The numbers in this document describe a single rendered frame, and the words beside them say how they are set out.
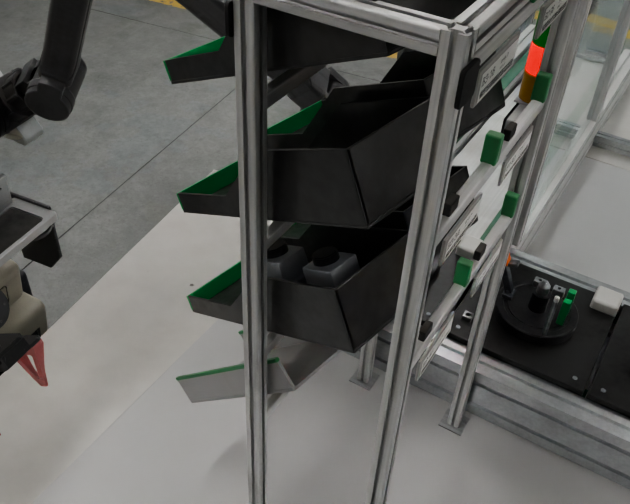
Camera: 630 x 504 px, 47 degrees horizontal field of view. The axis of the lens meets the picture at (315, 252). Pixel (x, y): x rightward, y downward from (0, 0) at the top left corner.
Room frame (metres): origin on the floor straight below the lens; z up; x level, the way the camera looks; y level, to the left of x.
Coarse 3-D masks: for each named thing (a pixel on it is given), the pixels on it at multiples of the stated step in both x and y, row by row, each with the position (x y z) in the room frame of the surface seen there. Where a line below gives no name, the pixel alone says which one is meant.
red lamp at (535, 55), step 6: (534, 48) 1.12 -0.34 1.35; (540, 48) 1.12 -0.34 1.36; (528, 54) 1.14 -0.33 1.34; (534, 54) 1.12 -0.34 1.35; (540, 54) 1.11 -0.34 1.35; (528, 60) 1.13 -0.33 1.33; (534, 60) 1.12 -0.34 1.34; (540, 60) 1.11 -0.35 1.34; (528, 66) 1.13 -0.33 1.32; (534, 66) 1.12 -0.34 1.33; (528, 72) 1.12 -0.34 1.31; (534, 72) 1.12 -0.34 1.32
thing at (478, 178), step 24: (504, 24) 0.54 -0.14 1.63; (480, 48) 0.50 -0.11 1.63; (288, 72) 0.60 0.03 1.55; (312, 72) 0.63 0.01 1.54; (528, 120) 0.69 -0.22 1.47; (504, 144) 0.63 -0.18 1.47; (480, 168) 0.59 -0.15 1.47; (456, 216) 0.52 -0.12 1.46; (504, 216) 0.73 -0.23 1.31; (480, 264) 0.64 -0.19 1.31; (456, 288) 0.59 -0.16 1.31; (432, 336) 0.52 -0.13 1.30
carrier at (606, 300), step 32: (480, 288) 0.96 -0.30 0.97; (544, 288) 0.89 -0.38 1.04; (576, 288) 0.98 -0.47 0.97; (512, 320) 0.87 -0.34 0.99; (544, 320) 0.87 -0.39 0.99; (576, 320) 0.88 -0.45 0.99; (608, 320) 0.90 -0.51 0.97; (512, 352) 0.81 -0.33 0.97; (544, 352) 0.82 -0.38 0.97; (576, 352) 0.82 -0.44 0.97; (576, 384) 0.75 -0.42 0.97
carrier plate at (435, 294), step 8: (456, 248) 1.07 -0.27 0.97; (448, 256) 1.05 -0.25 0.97; (456, 256) 1.05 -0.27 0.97; (448, 264) 1.02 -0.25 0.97; (456, 264) 1.03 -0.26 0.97; (440, 272) 1.00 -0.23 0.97; (448, 272) 1.00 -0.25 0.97; (432, 280) 0.98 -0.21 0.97; (440, 280) 0.98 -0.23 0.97; (448, 280) 0.98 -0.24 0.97; (432, 288) 0.96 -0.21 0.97; (440, 288) 0.96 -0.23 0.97; (448, 288) 0.96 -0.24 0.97; (432, 296) 0.94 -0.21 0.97; (440, 296) 0.94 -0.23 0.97; (432, 304) 0.92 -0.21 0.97; (424, 312) 0.89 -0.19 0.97; (432, 312) 0.90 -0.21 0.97; (424, 320) 0.88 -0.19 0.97
